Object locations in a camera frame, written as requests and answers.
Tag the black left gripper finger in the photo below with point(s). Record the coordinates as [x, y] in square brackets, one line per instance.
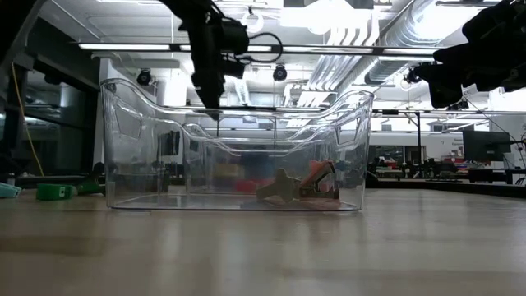
[211, 100]

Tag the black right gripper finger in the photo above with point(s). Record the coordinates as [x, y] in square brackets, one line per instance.
[446, 86]

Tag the orange and grey toy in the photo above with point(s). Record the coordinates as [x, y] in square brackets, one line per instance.
[318, 170]

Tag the dark stapler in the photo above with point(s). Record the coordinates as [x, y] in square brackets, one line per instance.
[88, 188]

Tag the green block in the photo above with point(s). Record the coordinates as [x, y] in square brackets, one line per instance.
[51, 192]

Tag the red tape roll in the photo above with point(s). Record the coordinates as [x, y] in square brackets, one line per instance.
[248, 186]

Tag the black computer monitor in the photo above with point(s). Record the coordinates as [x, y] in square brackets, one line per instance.
[487, 146]

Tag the cluttered background workbench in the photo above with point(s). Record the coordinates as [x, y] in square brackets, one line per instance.
[411, 169]

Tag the long black workbench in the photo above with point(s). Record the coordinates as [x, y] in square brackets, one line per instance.
[452, 188]

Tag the large clear plastic bin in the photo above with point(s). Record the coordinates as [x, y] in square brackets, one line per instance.
[123, 172]

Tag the black round chair back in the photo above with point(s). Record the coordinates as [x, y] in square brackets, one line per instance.
[372, 177]

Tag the silver ventilation ducts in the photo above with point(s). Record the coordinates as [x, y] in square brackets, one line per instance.
[328, 70]

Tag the overhead light bar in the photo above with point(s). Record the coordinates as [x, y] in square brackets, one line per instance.
[328, 49]

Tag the small white bottle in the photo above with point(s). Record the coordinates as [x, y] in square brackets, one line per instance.
[10, 179]

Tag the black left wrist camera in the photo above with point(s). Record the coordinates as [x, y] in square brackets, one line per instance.
[235, 37]

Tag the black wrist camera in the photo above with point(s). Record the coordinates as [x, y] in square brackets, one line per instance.
[235, 37]
[497, 24]

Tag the black round ceiling camera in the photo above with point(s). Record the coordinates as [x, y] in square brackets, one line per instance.
[144, 77]
[280, 73]
[411, 77]

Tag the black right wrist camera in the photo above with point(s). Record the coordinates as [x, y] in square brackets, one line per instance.
[497, 24]

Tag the black metal frame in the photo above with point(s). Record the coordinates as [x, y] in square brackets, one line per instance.
[419, 135]

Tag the black wall box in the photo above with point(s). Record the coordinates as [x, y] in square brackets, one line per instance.
[169, 143]

